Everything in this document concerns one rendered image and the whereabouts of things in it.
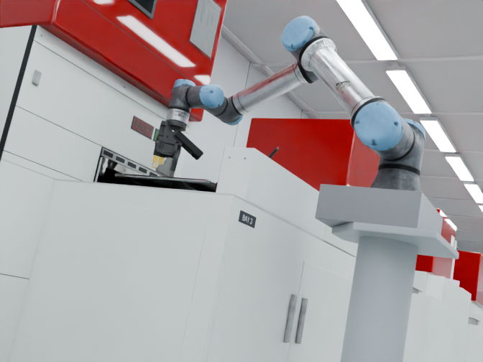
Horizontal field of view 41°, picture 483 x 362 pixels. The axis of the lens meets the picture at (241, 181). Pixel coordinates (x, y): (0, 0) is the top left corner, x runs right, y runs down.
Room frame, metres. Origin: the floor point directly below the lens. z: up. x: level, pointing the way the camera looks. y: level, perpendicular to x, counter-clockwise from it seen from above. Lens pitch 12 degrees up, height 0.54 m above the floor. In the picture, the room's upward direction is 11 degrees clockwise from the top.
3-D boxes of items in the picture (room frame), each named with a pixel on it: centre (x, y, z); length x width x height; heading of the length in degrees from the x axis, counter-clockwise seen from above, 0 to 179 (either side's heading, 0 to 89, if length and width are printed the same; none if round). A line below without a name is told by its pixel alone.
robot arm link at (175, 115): (2.10, 0.25, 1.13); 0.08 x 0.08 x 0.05
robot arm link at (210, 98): (2.06, 0.16, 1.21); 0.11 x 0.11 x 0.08; 53
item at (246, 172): (1.88, -0.12, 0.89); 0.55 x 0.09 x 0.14; 149
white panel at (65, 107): (2.08, 0.45, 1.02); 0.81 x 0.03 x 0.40; 149
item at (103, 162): (2.22, 0.35, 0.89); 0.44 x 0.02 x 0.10; 149
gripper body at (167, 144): (2.10, 0.26, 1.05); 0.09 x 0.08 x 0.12; 103
